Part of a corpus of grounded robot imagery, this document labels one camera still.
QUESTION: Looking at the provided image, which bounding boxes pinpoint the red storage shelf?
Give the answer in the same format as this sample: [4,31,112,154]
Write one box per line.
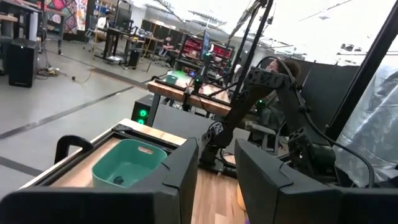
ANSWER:
[183,37,234,63]

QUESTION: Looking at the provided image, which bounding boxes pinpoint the black frame hook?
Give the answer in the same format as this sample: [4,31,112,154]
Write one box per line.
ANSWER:
[54,134,94,165]

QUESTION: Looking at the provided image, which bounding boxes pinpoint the floor cable bundle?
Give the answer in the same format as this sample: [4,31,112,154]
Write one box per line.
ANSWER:
[35,65,94,85]

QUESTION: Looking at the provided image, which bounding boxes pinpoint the grey panel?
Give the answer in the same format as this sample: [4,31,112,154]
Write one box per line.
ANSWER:
[151,104,252,147]

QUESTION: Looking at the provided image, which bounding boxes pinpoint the green plastic bin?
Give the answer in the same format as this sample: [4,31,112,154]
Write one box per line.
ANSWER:
[91,139,169,189]

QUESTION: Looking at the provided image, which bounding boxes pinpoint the black speaker box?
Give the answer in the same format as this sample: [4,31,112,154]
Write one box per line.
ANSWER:
[7,39,40,88]

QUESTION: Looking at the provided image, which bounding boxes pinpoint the wooden workbench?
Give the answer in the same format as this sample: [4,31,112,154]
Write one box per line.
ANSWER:
[0,0,68,57]

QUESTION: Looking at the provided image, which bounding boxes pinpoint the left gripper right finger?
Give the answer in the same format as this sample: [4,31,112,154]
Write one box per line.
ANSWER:
[234,138,398,224]

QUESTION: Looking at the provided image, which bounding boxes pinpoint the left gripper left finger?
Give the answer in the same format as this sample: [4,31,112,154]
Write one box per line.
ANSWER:
[0,136,200,224]

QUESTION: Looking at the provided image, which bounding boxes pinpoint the clear plastic sheet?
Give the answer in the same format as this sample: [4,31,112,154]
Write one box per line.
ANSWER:
[334,54,398,187]

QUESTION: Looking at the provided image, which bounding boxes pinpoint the black computer tower green lights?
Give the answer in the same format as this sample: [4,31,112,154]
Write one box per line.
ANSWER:
[131,94,156,126]

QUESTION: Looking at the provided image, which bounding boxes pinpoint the black background desk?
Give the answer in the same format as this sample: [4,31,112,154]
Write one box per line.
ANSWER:
[93,26,147,68]

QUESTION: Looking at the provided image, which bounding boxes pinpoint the colourful wall art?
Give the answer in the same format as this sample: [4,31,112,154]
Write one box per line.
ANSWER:
[40,0,90,35]

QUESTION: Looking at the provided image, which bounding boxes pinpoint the grey office chair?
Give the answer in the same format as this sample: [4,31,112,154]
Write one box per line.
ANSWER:
[245,121,282,153]

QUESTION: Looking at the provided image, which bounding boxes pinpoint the person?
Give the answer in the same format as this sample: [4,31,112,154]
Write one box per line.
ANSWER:
[96,11,114,29]
[248,58,302,125]
[160,35,177,65]

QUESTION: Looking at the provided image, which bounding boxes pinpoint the black waste bin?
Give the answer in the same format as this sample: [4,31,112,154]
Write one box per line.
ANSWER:
[127,49,142,68]

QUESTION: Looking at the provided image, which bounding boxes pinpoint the white paper roll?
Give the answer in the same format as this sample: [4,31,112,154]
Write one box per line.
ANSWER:
[29,11,39,41]

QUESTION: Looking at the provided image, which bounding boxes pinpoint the dark partition panel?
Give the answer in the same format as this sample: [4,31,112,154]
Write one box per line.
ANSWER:
[298,58,361,133]

